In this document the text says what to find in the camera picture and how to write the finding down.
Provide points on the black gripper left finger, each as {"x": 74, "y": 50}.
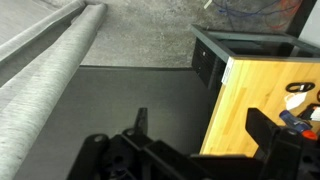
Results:
{"x": 131, "y": 155}

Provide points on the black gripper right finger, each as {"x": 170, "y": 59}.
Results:
{"x": 287, "y": 154}

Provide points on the light grey curtain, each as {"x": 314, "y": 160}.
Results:
{"x": 29, "y": 97}

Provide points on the black white box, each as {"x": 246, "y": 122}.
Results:
{"x": 312, "y": 112}

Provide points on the white face mask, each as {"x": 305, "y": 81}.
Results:
{"x": 294, "y": 100}

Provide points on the black floor mat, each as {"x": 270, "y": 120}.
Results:
{"x": 106, "y": 100}

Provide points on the wooden table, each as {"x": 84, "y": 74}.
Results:
{"x": 257, "y": 83}

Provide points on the white tape strip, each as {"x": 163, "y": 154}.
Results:
{"x": 208, "y": 4}

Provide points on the black metal frame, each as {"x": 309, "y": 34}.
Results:
{"x": 214, "y": 48}

